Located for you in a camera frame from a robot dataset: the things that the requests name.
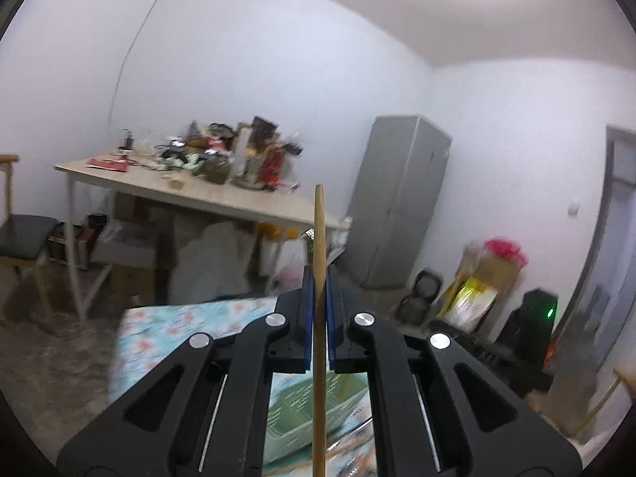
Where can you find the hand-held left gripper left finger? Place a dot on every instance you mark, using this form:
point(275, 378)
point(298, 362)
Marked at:
point(308, 318)

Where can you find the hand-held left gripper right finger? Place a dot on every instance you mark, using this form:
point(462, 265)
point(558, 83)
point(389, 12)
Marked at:
point(331, 328)

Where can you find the green perforated utensil holder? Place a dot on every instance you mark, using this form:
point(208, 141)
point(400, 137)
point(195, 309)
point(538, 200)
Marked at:
point(293, 412)

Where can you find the black rice cooker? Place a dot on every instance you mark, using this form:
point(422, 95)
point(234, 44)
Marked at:
point(420, 303)

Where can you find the yellow plastic bag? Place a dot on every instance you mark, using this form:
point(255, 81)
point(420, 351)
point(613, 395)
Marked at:
point(276, 231)

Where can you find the white sack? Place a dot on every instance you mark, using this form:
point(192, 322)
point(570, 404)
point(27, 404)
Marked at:
point(213, 258)

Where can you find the white bag yellow green print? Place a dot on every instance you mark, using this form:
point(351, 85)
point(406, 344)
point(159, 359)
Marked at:
point(469, 303)

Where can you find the grey refrigerator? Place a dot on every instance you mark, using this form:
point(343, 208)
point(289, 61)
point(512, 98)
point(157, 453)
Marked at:
point(397, 198)

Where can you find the floral light blue blanket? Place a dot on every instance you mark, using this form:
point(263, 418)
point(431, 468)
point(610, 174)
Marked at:
point(164, 338)

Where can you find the glass jar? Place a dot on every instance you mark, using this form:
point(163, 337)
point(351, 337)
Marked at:
point(218, 169)

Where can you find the pink plastic bag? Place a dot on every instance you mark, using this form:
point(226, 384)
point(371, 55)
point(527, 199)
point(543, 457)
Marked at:
point(507, 252)

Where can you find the clear plastic storage box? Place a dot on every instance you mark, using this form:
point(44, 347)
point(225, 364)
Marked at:
point(129, 248)

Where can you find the black electronic box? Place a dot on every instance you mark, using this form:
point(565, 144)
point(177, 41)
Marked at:
point(529, 333)

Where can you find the cardboard box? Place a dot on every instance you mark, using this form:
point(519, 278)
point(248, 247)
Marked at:
point(129, 206)

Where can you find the silver electronic box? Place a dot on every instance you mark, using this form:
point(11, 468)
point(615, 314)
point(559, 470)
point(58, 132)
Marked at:
point(74, 246)

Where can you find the red flat packet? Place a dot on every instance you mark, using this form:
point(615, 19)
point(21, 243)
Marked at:
point(107, 164)

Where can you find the light wooden chair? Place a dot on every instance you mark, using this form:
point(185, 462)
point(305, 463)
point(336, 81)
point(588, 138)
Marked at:
point(598, 402)

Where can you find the wooden chair black seat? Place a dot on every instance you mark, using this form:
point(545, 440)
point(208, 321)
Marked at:
point(25, 238)

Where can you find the grey metal frame table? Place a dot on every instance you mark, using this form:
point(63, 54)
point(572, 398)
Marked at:
point(223, 198)

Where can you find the white wall socket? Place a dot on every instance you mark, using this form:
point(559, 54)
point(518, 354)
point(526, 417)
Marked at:
point(574, 209)

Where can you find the grey doorway frame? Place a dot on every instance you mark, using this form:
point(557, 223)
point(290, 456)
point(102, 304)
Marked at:
point(603, 208)

